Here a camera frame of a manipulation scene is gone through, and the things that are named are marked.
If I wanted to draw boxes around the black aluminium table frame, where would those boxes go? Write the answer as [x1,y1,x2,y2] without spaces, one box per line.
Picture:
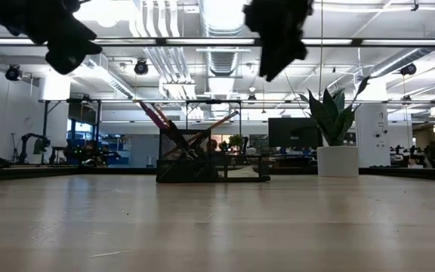
[0,165,435,183]

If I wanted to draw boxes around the black mesh desk organizer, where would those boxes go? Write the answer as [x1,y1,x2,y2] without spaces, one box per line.
[156,128,272,184]

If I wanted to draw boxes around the green snake plant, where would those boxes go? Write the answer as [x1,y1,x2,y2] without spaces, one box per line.
[298,75,372,147]

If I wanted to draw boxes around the small green desk plant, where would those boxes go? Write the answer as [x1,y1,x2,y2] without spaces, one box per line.
[227,134,245,150]

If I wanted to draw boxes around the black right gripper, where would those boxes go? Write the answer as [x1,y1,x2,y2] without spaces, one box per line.
[242,0,315,82]

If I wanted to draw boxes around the black computer monitor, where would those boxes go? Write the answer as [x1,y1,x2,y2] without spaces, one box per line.
[268,117,323,149]

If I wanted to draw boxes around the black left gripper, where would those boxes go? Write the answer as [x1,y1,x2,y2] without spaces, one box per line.
[0,0,103,56]

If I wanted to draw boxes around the white plant pot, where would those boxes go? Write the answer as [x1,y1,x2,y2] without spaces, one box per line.
[316,146,359,178]

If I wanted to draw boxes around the pink purple pen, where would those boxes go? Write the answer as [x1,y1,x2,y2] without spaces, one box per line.
[137,100,170,131]

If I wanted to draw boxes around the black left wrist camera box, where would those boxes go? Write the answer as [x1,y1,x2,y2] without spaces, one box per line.
[45,47,90,76]

